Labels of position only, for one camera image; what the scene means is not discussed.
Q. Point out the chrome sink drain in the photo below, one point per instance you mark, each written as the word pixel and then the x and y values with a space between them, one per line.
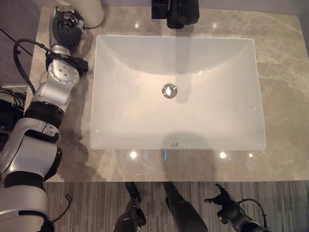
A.
pixel 170 90

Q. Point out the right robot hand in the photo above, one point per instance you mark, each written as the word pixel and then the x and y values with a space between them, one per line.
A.
pixel 225 201

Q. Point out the chrome overflow hole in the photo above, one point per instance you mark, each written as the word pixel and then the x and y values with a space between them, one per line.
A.
pixel 175 144

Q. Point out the white rectangular sink basin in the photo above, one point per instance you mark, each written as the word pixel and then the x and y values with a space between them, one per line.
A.
pixel 176 96

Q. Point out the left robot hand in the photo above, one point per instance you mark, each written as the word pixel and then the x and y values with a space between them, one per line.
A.
pixel 66 32

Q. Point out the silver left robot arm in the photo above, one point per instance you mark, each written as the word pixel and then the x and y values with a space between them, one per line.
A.
pixel 48 93

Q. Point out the black faucet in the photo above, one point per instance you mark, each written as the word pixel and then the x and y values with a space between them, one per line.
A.
pixel 178 12

